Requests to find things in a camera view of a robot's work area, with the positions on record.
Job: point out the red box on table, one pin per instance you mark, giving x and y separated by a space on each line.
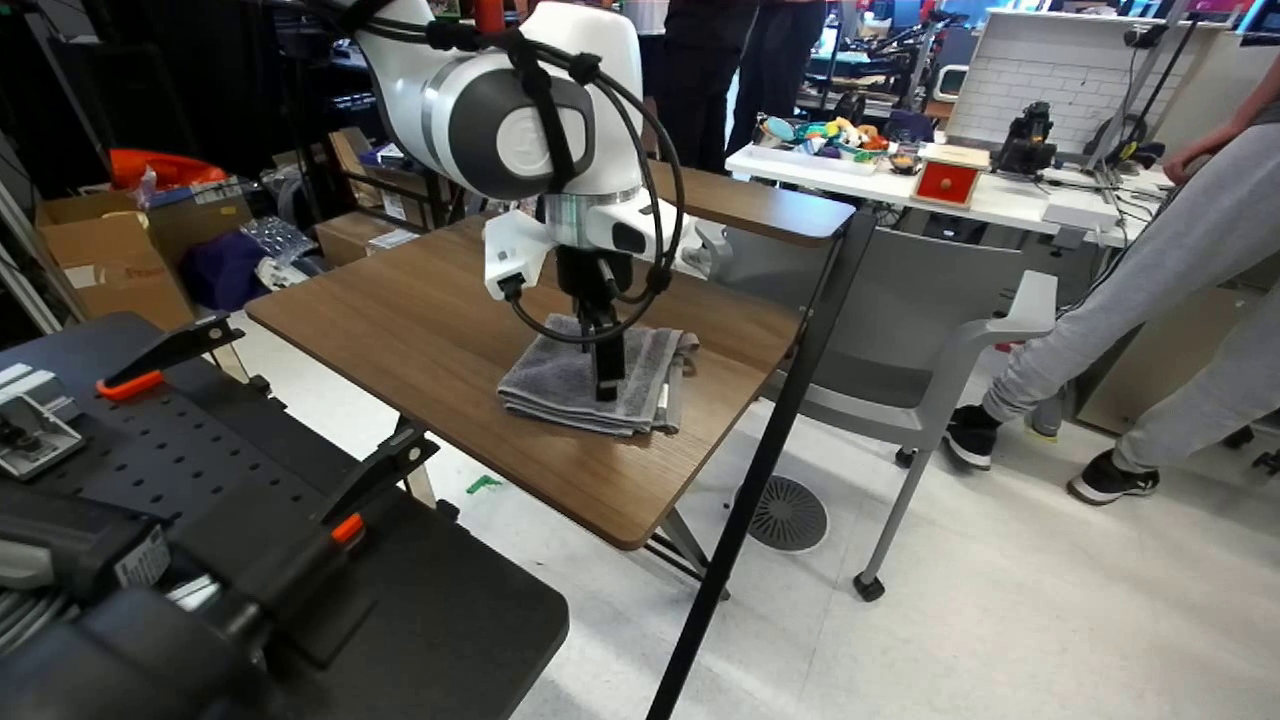
947 180

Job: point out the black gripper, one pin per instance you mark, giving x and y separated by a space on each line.
594 283

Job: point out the cardboard box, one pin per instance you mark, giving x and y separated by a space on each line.
109 262

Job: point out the black perforated work cart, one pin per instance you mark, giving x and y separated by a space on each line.
182 549

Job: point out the person in grey sweatpants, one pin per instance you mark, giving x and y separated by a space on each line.
1216 224

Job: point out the grey towel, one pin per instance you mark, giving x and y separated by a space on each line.
556 380

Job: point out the white table with clutter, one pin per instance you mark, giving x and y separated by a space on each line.
1060 204

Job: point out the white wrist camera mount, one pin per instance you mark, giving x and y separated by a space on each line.
514 255

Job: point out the black clamp with orange grip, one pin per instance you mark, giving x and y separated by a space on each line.
278 555

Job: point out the grey office chair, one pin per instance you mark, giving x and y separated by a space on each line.
909 322

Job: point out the black tripod pole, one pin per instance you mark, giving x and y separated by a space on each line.
761 464

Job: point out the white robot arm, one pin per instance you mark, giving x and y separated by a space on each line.
546 116

